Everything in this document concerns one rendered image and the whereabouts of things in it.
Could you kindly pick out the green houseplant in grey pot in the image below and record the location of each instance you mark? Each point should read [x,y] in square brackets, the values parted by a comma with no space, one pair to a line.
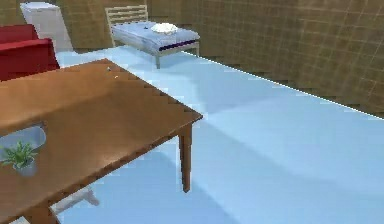
[20,160]

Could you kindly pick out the pale blue bed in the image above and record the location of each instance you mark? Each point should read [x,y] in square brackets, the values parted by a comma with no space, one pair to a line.
[153,36]

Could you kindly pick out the white pillow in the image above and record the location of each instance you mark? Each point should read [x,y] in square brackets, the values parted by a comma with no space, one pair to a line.
[164,28]

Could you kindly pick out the brown wooden table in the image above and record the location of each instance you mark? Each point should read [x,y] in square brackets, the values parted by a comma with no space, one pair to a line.
[100,113]

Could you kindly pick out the pale grey chair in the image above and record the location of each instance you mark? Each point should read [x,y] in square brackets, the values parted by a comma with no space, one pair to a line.
[28,137]

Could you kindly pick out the white cabinet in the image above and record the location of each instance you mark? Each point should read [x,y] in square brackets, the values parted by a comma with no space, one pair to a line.
[46,23]

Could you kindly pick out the red sofa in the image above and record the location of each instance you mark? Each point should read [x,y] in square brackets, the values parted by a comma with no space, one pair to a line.
[25,56]

